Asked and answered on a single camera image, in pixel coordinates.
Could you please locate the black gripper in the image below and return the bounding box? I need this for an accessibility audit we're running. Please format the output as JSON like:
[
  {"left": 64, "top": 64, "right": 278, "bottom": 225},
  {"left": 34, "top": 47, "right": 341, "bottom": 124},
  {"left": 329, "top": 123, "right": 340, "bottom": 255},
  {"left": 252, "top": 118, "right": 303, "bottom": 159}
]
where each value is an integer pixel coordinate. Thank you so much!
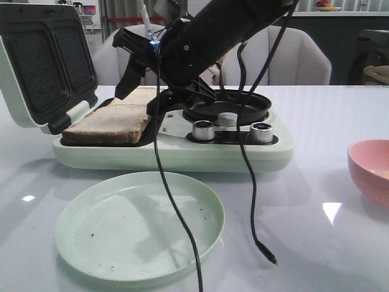
[{"left": 112, "top": 17, "right": 231, "bottom": 114}]

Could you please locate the bread slice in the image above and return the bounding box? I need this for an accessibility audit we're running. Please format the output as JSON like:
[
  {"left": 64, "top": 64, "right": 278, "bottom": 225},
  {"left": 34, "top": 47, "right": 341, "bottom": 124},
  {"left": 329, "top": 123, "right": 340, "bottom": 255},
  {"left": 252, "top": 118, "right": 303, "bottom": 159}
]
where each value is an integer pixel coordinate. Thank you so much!
[
  {"left": 63, "top": 105, "right": 150, "bottom": 144},
  {"left": 110, "top": 88, "right": 157, "bottom": 106}
]

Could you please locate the breakfast maker lid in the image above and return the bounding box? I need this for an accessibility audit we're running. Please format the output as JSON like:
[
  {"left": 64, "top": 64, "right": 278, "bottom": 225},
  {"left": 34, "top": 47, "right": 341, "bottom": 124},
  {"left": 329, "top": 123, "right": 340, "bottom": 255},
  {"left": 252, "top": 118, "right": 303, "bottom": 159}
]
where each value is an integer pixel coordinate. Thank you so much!
[{"left": 1, "top": 3, "right": 97, "bottom": 135}]

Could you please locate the pink bowl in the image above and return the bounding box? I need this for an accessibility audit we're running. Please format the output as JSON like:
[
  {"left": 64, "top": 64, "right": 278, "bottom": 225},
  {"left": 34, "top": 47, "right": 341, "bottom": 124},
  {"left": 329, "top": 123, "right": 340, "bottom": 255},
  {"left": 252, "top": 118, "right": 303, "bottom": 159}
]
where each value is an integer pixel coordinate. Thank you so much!
[{"left": 348, "top": 139, "right": 388, "bottom": 207}]

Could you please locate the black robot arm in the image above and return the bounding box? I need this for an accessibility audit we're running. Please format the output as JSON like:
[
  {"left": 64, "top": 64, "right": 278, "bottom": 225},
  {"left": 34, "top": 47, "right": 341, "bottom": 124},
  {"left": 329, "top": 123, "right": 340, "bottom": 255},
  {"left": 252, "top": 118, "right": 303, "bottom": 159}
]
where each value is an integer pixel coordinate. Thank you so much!
[{"left": 112, "top": 0, "right": 297, "bottom": 105}]

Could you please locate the mint green breakfast maker base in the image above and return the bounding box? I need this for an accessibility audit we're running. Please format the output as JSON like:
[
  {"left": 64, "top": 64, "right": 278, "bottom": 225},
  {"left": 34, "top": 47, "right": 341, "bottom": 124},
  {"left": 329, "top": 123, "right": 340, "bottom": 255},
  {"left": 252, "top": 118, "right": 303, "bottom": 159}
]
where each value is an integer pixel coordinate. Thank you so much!
[{"left": 53, "top": 109, "right": 294, "bottom": 173}]

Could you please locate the left grey upholstered chair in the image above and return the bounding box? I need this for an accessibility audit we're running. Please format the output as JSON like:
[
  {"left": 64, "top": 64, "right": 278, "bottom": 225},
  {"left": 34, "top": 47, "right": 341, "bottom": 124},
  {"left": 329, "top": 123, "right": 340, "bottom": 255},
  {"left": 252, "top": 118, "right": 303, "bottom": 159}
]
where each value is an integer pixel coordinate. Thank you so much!
[{"left": 92, "top": 24, "right": 164, "bottom": 86}]

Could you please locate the grey upholstered chair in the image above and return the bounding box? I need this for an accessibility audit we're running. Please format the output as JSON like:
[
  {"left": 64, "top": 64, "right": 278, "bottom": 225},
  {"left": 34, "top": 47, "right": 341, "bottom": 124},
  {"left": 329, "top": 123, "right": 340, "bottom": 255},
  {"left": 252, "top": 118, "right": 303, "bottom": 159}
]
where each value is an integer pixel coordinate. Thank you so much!
[
  {"left": 221, "top": 25, "right": 332, "bottom": 86},
  {"left": 92, "top": 24, "right": 164, "bottom": 86}
]

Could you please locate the left silver control knob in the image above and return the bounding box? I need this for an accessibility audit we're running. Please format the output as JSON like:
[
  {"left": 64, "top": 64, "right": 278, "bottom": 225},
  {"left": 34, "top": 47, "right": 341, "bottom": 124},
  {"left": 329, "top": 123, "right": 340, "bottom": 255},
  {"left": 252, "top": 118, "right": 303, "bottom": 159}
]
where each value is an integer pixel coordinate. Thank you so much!
[{"left": 191, "top": 120, "right": 215, "bottom": 141}]

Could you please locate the silver control knob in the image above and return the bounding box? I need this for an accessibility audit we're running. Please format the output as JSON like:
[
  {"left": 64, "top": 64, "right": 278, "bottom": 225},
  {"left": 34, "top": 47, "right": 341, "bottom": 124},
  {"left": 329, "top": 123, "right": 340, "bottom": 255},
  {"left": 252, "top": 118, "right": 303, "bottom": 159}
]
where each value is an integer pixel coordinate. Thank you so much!
[
  {"left": 249, "top": 122, "right": 273, "bottom": 144},
  {"left": 191, "top": 120, "right": 215, "bottom": 141}
]

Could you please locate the black round frying pan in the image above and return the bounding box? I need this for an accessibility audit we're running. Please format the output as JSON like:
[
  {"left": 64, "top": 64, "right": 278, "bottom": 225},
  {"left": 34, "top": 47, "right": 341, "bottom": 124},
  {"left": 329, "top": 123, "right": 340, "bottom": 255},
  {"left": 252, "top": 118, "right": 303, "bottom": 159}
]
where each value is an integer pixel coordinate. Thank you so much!
[{"left": 183, "top": 89, "right": 272, "bottom": 126}]

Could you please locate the right silver control knob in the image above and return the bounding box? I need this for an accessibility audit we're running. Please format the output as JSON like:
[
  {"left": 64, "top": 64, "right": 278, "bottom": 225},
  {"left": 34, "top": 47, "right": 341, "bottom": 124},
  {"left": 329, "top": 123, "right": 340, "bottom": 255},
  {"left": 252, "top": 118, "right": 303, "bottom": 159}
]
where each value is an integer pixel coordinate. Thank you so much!
[{"left": 249, "top": 122, "right": 273, "bottom": 144}]

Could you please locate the right grey upholstered chair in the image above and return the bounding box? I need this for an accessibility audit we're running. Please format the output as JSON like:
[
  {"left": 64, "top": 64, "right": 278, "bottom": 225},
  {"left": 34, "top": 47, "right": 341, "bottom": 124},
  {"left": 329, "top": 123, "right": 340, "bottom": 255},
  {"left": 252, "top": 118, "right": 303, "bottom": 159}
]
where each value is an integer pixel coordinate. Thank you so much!
[{"left": 221, "top": 25, "right": 332, "bottom": 86}]

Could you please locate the mint green plate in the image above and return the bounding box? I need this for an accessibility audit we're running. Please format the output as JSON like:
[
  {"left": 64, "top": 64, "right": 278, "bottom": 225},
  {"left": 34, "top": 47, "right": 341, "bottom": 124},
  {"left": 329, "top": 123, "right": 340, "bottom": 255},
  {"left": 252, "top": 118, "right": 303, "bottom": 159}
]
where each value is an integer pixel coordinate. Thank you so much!
[{"left": 55, "top": 172, "right": 224, "bottom": 287}]

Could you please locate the fruit bowl on counter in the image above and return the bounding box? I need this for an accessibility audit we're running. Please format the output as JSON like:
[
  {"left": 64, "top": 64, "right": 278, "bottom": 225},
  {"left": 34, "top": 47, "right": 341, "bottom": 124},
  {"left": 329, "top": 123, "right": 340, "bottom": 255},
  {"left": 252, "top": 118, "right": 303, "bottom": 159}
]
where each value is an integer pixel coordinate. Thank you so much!
[{"left": 314, "top": 0, "right": 342, "bottom": 12}]

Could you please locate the dark counter cabinet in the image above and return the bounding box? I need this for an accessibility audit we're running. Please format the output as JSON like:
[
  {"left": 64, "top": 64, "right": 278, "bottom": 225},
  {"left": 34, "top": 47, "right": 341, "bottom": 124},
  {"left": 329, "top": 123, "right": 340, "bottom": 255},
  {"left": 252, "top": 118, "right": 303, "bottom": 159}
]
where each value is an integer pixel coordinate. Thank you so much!
[{"left": 287, "top": 12, "right": 388, "bottom": 85}]

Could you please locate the dark armchair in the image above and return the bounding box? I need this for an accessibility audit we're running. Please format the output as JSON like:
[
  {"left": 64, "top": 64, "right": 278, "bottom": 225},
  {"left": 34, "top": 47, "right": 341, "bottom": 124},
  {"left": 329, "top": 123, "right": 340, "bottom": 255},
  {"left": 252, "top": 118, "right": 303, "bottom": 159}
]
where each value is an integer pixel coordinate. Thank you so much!
[{"left": 347, "top": 30, "right": 388, "bottom": 85}]

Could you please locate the long black cable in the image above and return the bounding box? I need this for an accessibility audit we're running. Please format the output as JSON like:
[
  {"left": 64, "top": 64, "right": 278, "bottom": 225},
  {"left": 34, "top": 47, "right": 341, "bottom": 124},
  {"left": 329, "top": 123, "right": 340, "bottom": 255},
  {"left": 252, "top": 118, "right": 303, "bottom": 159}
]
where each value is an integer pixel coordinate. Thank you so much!
[{"left": 153, "top": 27, "right": 204, "bottom": 292}]

